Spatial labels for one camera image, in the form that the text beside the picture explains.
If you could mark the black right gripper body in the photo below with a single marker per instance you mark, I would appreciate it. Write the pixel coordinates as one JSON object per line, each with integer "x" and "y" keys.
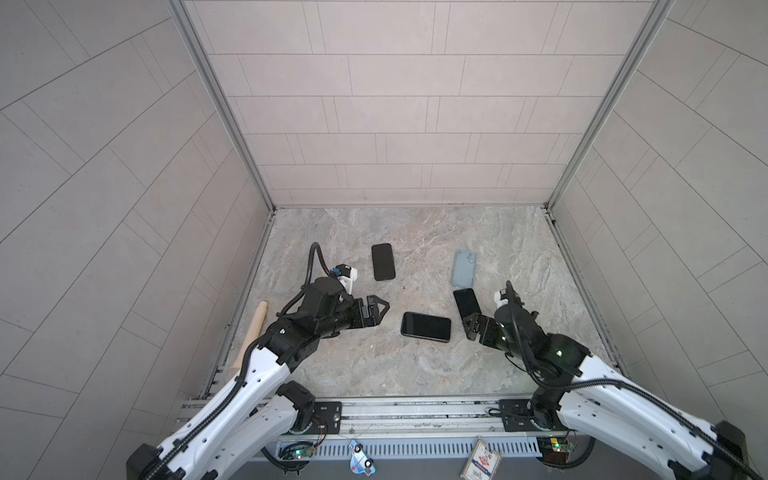
{"x": 493, "y": 336}

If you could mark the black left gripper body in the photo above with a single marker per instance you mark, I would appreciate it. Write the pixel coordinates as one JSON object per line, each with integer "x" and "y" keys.
{"x": 347, "y": 317}

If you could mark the purple-edged phone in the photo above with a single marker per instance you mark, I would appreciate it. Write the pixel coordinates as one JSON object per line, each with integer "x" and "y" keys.
{"x": 426, "y": 327}
{"x": 383, "y": 262}

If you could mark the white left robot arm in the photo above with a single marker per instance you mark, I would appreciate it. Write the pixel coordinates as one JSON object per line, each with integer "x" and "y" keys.
{"x": 260, "y": 403}

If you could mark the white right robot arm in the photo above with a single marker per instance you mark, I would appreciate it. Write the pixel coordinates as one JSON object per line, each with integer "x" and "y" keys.
{"x": 577, "y": 391}

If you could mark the black phone right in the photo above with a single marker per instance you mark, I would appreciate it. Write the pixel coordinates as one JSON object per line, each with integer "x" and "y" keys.
{"x": 466, "y": 302}

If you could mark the light blue phone case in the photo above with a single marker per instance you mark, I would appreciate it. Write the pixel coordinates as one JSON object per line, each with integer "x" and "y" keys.
{"x": 463, "y": 270}

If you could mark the wooden roller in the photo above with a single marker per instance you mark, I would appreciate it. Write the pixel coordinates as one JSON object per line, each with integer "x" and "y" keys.
{"x": 252, "y": 333}

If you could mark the right circuit board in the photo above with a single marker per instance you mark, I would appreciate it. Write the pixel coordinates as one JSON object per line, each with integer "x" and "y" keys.
{"x": 555, "y": 449}

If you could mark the circuit board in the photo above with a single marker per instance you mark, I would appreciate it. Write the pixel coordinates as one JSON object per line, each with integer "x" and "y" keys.
{"x": 555, "y": 449}
{"x": 298, "y": 451}

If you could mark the red white card tag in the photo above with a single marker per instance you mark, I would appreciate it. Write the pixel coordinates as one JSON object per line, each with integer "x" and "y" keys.
{"x": 482, "y": 464}

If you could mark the left circuit board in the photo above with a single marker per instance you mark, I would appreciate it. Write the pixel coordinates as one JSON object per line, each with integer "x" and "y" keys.
{"x": 298, "y": 451}

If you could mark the blue white sticker tag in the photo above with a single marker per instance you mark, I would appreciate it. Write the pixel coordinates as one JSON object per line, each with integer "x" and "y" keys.
{"x": 360, "y": 463}

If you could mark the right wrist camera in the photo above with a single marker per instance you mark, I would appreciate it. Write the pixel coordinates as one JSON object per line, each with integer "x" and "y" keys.
{"x": 501, "y": 298}

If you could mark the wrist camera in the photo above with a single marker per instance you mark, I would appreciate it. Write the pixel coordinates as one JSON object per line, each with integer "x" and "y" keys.
{"x": 501, "y": 298}
{"x": 346, "y": 275}

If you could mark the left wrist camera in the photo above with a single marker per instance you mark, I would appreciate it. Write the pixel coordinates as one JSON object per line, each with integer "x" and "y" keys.
{"x": 346, "y": 275}

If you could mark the aluminium right corner post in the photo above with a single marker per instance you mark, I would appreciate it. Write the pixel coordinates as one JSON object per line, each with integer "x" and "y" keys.
{"x": 646, "y": 34}

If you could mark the aluminium corner post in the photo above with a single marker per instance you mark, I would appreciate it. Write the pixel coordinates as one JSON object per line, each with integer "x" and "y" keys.
{"x": 646, "y": 34}
{"x": 181, "y": 16}

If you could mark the aluminium left corner post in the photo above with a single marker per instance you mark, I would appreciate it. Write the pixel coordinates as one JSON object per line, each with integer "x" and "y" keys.
{"x": 181, "y": 16}

